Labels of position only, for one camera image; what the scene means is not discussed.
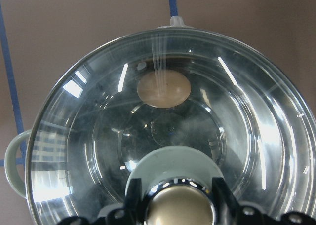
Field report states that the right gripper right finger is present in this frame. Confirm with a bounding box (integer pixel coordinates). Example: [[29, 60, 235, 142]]
[[211, 177, 238, 225]]

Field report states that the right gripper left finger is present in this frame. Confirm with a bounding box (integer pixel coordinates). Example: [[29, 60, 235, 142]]
[[123, 178, 143, 225]]

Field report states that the glass pot lid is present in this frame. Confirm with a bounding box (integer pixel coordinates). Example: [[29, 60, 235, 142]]
[[26, 28, 316, 225]]

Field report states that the beige egg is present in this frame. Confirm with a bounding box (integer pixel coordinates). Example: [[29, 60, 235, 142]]
[[137, 70, 191, 108]]

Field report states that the mint green electric pot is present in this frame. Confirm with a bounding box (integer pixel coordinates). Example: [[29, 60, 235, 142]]
[[4, 16, 316, 225]]

